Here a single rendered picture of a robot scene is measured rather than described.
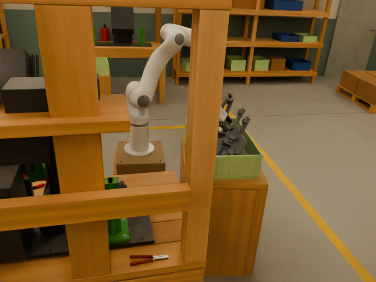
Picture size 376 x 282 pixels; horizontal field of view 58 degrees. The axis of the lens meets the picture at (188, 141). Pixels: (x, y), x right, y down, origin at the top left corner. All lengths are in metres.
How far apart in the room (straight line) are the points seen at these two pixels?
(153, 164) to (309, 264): 1.50
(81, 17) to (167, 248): 0.98
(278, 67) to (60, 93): 6.54
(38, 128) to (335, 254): 2.54
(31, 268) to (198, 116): 0.89
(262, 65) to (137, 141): 5.35
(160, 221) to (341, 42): 7.34
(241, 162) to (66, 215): 1.24
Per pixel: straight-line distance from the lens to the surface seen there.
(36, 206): 1.16
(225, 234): 2.36
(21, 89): 1.10
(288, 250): 2.95
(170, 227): 1.62
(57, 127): 1.03
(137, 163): 2.01
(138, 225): 1.60
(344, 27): 8.49
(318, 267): 2.90
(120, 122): 1.02
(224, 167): 2.10
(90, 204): 1.15
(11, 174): 1.41
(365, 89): 6.66
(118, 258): 1.49
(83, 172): 1.14
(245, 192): 2.17
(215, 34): 1.04
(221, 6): 1.03
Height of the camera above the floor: 1.93
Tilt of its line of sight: 26 degrees down
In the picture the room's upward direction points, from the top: 3 degrees clockwise
